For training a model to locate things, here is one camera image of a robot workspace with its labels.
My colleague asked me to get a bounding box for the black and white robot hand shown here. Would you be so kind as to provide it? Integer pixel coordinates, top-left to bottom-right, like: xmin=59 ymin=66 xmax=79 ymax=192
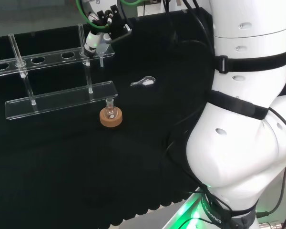
xmin=84 ymin=4 xmax=133 ymax=59

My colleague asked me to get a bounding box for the green cable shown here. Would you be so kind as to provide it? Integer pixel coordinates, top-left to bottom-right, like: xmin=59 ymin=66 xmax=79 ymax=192
xmin=75 ymin=0 xmax=113 ymax=32

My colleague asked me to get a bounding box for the small round-bottom glass flask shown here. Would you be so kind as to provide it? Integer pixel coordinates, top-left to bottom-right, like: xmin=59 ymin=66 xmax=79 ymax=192
xmin=104 ymin=97 xmax=116 ymax=120

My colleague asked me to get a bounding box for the clear plastic funnel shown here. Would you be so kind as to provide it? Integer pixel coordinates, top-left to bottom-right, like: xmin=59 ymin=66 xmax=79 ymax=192
xmin=95 ymin=40 xmax=110 ymax=69

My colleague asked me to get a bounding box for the glass weighing funnel with powder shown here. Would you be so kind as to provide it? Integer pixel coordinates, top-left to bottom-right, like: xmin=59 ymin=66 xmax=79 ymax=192
xmin=130 ymin=76 xmax=156 ymax=87

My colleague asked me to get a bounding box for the clear funnel stand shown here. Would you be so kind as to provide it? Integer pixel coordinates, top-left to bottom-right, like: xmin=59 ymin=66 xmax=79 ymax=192
xmin=0 ymin=23 xmax=119 ymax=120

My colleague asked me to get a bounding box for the cork ring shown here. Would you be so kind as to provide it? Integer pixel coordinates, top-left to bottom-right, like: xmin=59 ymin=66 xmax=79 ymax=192
xmin=99 ymin=107 xmax=123 ymax=131

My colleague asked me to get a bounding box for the black bench cloth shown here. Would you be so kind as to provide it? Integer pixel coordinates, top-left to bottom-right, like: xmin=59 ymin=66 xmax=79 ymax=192
xmin=0 ymin=7 xmax=216 ymax=228

